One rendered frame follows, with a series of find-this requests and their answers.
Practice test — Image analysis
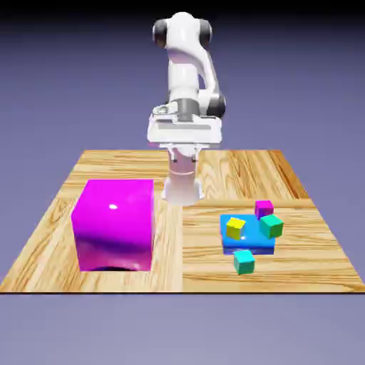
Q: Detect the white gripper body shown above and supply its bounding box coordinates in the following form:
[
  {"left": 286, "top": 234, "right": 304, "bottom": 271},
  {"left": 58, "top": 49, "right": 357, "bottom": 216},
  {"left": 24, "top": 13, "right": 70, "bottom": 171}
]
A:
[{"left": 147, "top": 113, "right": 223, "bottom": 147}]

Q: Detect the small yellow cube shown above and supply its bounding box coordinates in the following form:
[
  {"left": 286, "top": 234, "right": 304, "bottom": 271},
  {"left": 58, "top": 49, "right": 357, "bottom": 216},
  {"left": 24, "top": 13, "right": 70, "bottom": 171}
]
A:
[{"left": 225, "top": 217, "right": 247, "bottom": 241}]

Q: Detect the small magenta cube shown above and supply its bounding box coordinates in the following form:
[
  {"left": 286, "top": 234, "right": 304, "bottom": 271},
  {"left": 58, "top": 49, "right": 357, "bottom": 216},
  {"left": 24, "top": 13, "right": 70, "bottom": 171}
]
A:
[{"left": 254, "top": 199, "right": 275, "bottom": 221}]

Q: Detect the small green cube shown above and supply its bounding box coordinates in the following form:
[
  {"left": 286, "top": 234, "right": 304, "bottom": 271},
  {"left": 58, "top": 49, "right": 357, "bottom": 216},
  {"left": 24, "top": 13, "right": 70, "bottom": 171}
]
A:
[{"left": 258, "top": 214, "right": 284, "bottom": 240}]

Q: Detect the small teal cube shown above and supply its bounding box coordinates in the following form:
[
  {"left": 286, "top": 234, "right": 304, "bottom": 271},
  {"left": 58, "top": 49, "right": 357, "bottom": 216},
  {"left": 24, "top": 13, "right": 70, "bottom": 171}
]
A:
[{"left": 233, "top": 249, "right": 256, "bottom": 275}]

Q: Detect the large magenta box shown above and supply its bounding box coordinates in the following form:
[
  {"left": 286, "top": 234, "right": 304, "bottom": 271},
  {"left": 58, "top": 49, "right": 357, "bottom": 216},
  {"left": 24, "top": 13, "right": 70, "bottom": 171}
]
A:
[{"left": 71, "top": 178, "right": 155, "bottom": 272}]

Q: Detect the large blue box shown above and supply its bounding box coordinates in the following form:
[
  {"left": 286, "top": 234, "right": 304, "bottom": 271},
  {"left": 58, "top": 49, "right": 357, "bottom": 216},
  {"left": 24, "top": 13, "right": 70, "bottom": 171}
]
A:
[{"left": 219, "top": 213, "right": 277, "bottom": 256}]

